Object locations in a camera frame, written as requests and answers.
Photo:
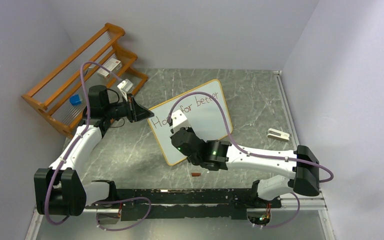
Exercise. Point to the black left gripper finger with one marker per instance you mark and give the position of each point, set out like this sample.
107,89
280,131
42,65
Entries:
142,115
140,104

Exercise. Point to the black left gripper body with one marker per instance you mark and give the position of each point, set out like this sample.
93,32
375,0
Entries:
123,109

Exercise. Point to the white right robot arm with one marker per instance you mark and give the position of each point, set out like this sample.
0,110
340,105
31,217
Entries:
295,171

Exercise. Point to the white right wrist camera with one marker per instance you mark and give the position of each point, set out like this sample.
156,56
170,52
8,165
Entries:
178,120

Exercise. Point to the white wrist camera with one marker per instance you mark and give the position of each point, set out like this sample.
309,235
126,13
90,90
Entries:
125,87
178,120

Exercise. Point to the yellow framed whiteboard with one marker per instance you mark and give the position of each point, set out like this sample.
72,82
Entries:
202,113

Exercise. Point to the blue cube block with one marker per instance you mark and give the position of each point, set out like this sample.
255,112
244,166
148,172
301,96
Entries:
75,100

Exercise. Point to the grey cardboard box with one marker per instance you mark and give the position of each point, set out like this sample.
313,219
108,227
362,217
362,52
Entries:
113,65

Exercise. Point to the orange wooden rack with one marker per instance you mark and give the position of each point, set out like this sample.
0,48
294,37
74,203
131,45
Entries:
72,84

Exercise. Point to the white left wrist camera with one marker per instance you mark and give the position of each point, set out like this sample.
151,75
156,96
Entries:
125,87

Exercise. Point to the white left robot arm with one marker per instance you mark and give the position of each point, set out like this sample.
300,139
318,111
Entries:
58,188

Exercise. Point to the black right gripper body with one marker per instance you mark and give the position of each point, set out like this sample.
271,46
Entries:
194,161

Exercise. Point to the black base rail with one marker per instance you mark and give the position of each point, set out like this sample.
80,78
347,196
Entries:
233,203

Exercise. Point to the white whiteboard eraser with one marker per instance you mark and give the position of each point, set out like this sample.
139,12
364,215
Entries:
278,135

